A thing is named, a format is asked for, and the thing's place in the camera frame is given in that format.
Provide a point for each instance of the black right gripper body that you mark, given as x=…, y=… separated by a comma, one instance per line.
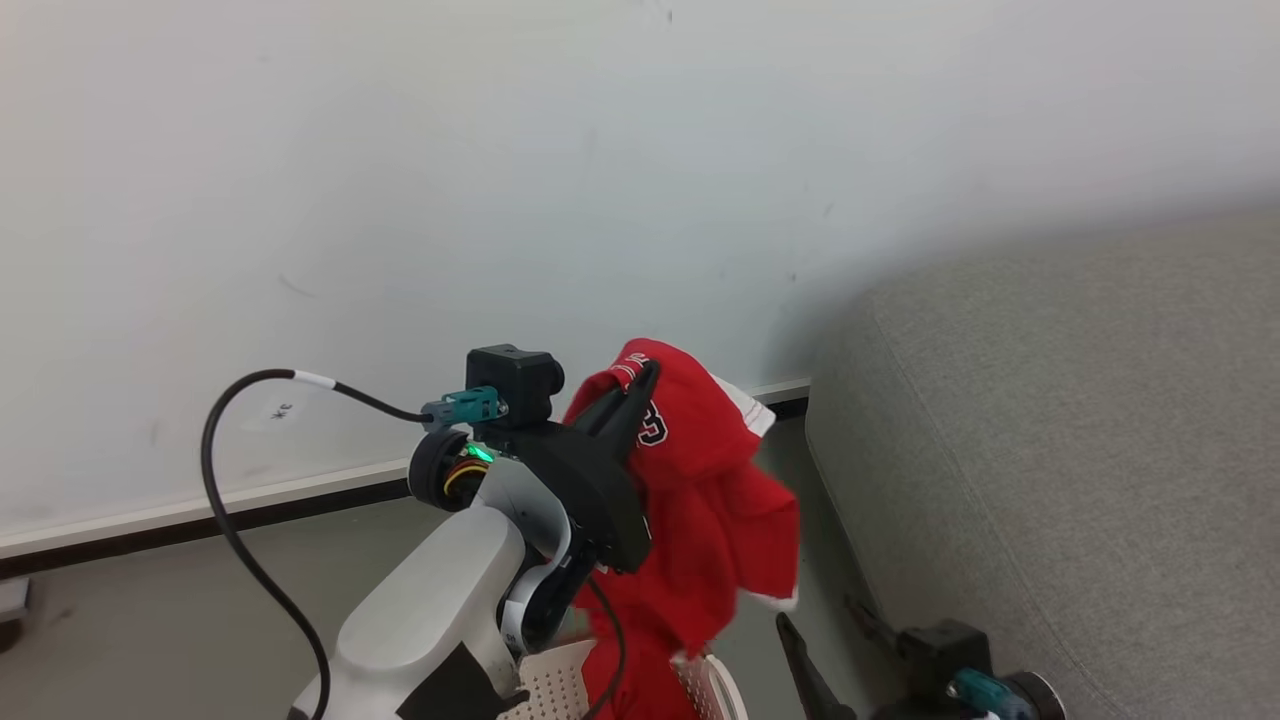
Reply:
x=915, y=712

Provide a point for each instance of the dark left gripper long finger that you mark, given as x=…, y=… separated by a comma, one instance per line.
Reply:
x=635, y=410

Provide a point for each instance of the dark left gripper short-seen finger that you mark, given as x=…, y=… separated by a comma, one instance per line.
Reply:
x=603, y=413

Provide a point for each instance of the dark right gripper long finger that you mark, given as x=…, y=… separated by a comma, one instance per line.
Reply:
x=805, y=675

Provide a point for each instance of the dark right gripper thin finger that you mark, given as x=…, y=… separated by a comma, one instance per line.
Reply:
x=872, y=620

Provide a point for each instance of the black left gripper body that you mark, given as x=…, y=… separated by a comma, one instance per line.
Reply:
x=600, y=500

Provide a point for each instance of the red basketball jersey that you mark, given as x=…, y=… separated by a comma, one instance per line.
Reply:
x=710, y=510

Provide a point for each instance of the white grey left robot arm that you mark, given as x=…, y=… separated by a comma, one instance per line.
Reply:
x=430, y=590

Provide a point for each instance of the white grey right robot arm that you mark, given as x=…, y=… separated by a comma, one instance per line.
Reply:
x=1040, y=700

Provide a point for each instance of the white perforated laundry basket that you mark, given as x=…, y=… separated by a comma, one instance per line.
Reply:
x=550, y=685

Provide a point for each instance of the grey fabric sofa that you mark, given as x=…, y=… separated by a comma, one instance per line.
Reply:
x=1060, y=450

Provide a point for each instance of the white and black baseboard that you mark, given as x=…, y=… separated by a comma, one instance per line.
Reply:
x=250, y=505

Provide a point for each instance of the grey furniture with black caster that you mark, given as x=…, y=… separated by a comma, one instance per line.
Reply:
x=12, y=610

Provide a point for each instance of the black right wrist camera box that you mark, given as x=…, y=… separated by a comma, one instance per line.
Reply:
x=940, y=650

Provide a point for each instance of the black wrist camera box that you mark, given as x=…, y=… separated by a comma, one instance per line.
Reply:
x=515, y=385
x=940, y=650

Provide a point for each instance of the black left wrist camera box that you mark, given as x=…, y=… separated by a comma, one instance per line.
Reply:
x=515, y=385

